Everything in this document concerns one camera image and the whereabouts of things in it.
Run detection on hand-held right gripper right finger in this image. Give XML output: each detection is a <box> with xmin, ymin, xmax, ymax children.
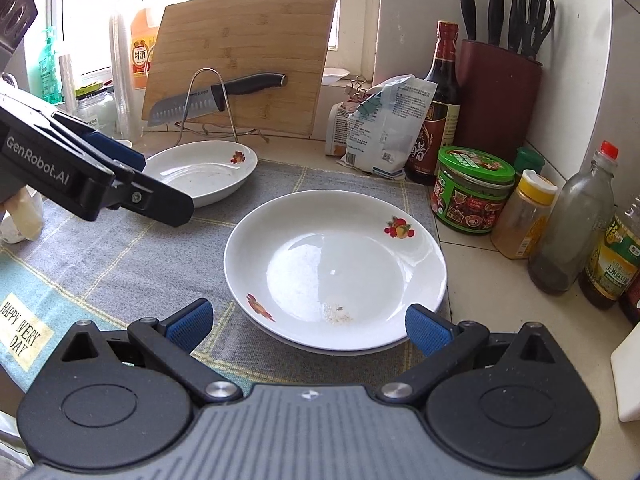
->
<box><xmin>376</xmin><ymin>303</ymin><xmax>556</xmax><ymax>406</ymax></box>

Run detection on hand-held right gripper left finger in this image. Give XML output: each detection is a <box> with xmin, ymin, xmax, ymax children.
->
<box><xmin>60</xmin><ymin>299</ymin><xmax>244</xmax><ymax>408</ymax></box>

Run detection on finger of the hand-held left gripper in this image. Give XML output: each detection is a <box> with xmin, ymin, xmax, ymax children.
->
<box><xmin>50</xmin><ymin>111</ymin><xmax>147</xmax><ymax>172</ymax></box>
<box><xmin>107</xmin><ymin>170</ymin><xmax>195</xmax><ymax>227</ymax></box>

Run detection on white fruit-print plate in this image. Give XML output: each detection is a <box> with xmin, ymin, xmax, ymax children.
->
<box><xmin>142</xmin><ymin>141</ymin><xmax>258</xmax><ymax>208</ymax></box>

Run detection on white plate with crumbs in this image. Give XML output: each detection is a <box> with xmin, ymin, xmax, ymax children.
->
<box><xmin>224</xmin><ymin>190</ymin><xmax>447</xmax><ymax>352</ymax></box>

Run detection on person's left hand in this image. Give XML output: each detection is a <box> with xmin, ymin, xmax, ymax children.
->
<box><xmin>2</xmin><ymin>187</ymin><xmax>45</xmax><ymax>242</ymax></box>

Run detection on glass jar green lid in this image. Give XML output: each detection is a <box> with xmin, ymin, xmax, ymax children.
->
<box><xmin>75</xmin><ymin>82</ymin><xmax>118</xmax><ymax>138</ymax></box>

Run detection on tall cling film roll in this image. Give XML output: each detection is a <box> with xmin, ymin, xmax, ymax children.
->
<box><xmin>109</xmin><ymin>12</ymin><xmax>143</xmax><ymax>143</ymax></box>

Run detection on grey checked cloth mat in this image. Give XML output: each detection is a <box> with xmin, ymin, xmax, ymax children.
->
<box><xmin>0</xmin><ymin>160</ymin><xmax>451</xmax><ymax>401</ymax></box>

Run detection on short cling film roll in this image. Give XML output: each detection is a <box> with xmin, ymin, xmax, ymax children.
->
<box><xmin>59</xmin><ymin>52</ymin><xmax>78</xmax><ymax>111</ymax></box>

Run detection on green dish soap bottle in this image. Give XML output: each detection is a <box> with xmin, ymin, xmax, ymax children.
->
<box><xmin>39</xmin><ymin>27</ymin><xmax>63</xmax><ymax>103</ymax></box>

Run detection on orange cooking wine bottle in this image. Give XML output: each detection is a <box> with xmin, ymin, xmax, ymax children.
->
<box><xmin>130</xmin><ymin>0</ymin><xmax>168</xmax><ymax>91</ymax></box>

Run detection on green-lidded sauce jar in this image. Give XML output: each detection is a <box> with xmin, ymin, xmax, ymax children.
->
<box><xmin>431</xmin><ymin>146</ymin><xmax>516</xmax><ymax>235</ymax></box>

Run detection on yellow-capped spice jar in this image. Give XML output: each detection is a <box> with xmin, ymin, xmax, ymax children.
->
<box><xmin>491</xmin><ymin>170</ymin><xmax>558</xmax><ymax>260</ymax></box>

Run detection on bamboo cutting board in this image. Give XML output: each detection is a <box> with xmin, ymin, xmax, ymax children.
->
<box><xmin>141</xmin><ymin>0</ymin><xmax>339</xmax><ymax>136</ymax></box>

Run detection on red-capped glass bottle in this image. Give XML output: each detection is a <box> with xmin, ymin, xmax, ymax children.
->
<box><xmin>529</xmin><ymin>141</ymin><xmax>619</xmax><ymax>295</ymax></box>

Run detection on orange printed bag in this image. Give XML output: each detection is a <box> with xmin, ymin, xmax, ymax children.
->
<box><xmin>325</xmin><ymin>101</ymin><xmax>361</xmax><ymax>157</ymax></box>

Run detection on yellow cooking oil bottle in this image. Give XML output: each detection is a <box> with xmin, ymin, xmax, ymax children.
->
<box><xmin>580</xmin><ymin>195</ymin><xmax>640</xmax><ymax>310</ymax></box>

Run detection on small green-capped jar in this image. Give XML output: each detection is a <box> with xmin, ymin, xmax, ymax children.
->
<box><xmin>514</xmin><ymin>147</ymin><xmax>546</xmax><ymax>178</ymax></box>

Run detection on white printed bag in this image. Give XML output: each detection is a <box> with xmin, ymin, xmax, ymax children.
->
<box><xmin>340</xmin><ymin>75</ymin><xmax>438</xmax><ymax>181</ymax></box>

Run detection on white plastic box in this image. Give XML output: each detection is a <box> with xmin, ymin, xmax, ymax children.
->
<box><xmin>610</xmin><ymin>330</ymin><xmax>640</xmax><ymax>423</ymax></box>

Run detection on dark red bottle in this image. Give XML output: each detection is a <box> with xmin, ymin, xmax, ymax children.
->
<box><xmin>620</xmin><ymin>280</ymin><xmax>640</xmax><ymax>326</ymax></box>

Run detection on black binder clip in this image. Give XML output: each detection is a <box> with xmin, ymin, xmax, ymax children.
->
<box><xmin>345</xmin><ymin>80</ymin><xmax>373</xmax><ymax>103</ymax></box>

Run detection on dark soy sauce bottle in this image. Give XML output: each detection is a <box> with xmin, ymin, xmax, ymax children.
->
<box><xmin>405</xmin><ymin>21</ymin><xmax>461</xmax><ymax>186</ymax></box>

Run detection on dark red knife block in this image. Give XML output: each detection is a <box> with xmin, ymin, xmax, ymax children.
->
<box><xmin>452</xmin><ymin>39</ymin><xmax>543</xmax><ymax>163</ymax></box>

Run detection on black scissors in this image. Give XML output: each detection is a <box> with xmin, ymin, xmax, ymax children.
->
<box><xmin>517</xmin><ymin>0</ymin><xmax>556</xmax><ymax>58</ymax></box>

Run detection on black-handled kitchen knife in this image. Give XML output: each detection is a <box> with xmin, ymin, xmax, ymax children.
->
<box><xmin>147</xmin><ymin>73</ymin><xmax>288</xmax><ymax>127</ymax></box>

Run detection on metal wire rack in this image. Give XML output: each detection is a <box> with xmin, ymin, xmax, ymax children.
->
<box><xmin>176</xmin><ymin>67</ymin><xmax>271</xmax><ymax>146</ymax></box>

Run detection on black knife handle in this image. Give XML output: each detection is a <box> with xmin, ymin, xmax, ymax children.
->
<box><xmin>488</xmin><ymin>0</ymin><xmax>505</xmax><ymax>46</ymax></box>
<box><xmin>509</xmin><ymin>0</ymin><xmax>523</xmax><ymax>51</ymax></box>
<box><xmin>459</xmin><ymin>0</ymin><xmax>476</xmax><ymax>41</ymax></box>

